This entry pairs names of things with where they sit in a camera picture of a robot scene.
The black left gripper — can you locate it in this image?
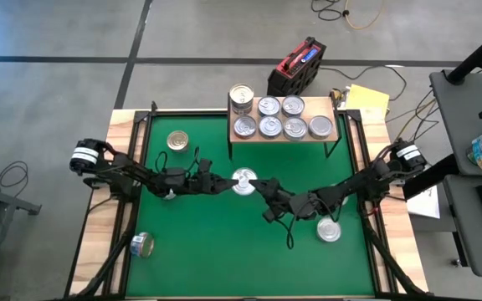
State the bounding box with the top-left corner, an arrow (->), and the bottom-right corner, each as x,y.
184,157 -> 241,196

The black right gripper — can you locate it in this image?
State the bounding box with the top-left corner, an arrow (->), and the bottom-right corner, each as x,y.
249,178 -> 321,225

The red label silver-lid can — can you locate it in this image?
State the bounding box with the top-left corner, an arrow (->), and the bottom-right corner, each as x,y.
231,166 -> 259,196

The large red albacore can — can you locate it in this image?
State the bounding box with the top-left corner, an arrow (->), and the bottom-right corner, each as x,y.
233,115 -> 258,140

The green label tuna can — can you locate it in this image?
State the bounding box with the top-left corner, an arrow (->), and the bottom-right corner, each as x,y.
315,217 -> 342,243
258,115 -> 284,140
307,115 -> 335,141

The wooden shelf with black legs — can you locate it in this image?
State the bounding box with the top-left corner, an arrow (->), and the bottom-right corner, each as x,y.
227,92 -> 343,162

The small teal can gold lid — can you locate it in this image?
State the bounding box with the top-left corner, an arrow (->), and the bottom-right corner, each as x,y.
166,130 -> 191,152

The green table mat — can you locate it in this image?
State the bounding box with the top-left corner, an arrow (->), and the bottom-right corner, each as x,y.
126,115 -> 376,297

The blue label gold-lid can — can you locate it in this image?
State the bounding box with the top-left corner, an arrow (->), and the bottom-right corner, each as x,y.
130,232 -> 156,259

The red and black toolbox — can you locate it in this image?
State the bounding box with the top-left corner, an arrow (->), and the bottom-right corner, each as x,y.
266,36 -> 327,98

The small yellow black gadget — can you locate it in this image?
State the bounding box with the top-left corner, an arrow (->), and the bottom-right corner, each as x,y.
328,86 -> 346,105

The yellow paper folder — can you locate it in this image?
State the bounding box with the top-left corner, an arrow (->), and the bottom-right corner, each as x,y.
344,83 -> 391,116

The white paper sheet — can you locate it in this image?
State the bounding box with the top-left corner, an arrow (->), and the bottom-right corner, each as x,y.
406,183 -> 442,221

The black desk crossbar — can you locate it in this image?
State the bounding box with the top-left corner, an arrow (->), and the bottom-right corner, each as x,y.
402,153 -> 463,201

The grey metal stand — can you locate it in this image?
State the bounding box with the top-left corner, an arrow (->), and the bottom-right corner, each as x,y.
0,169 -> 44,301

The grey desk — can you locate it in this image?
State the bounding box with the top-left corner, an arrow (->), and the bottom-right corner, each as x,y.
428,69 -> 482,278

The black monitor pole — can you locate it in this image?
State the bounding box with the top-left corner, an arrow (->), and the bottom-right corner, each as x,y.
445,20 -> 482,87

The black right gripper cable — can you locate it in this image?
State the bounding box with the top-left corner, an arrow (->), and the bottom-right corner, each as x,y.
274,208 -> 296,251

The black table frame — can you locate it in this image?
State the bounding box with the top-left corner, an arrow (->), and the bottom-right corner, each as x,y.
63,99 -> 434,301

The black toolbox power cable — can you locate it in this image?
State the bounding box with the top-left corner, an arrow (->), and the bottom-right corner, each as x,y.
322,64 -> 409,104

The black desk cable bundle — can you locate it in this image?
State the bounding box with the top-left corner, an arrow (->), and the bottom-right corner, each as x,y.
385,87 -> 441,139

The yellow floor cable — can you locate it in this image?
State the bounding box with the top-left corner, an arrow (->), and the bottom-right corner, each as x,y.
343,0 -> 387,31

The black floor cable with plug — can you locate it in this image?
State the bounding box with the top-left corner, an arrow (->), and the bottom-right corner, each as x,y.
310,0 -> 353,22

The coiled black floor cable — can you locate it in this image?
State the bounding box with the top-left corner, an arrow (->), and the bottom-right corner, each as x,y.
0,161 -> 31,193

